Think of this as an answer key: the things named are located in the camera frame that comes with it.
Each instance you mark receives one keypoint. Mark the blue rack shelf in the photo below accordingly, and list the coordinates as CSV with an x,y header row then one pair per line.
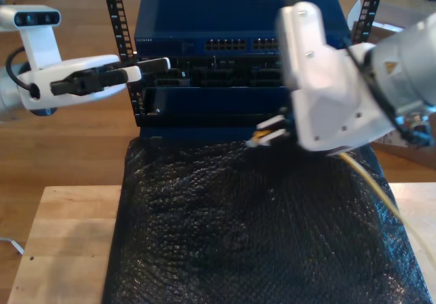
x,y
211,103

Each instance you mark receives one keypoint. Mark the black bubble wrap mat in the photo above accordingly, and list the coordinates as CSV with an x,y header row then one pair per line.
x,y
221,242

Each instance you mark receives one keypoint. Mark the black perforated rack post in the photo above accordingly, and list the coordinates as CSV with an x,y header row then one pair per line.
x,y
117,17
373,4

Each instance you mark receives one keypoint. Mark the blue network switch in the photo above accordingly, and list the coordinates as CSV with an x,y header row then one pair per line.
x,y
211,11

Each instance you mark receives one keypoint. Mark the grey metal bracket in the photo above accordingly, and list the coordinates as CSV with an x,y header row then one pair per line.
x,y
15,245

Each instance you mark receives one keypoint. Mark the white plastic piece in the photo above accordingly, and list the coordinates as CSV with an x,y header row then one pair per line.
x,y
355,11

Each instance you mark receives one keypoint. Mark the black rack server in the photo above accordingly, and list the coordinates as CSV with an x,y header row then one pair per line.
x,y
221,75

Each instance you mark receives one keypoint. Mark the brown cardboard box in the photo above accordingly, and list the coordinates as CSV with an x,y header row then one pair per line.
x,y
419,154

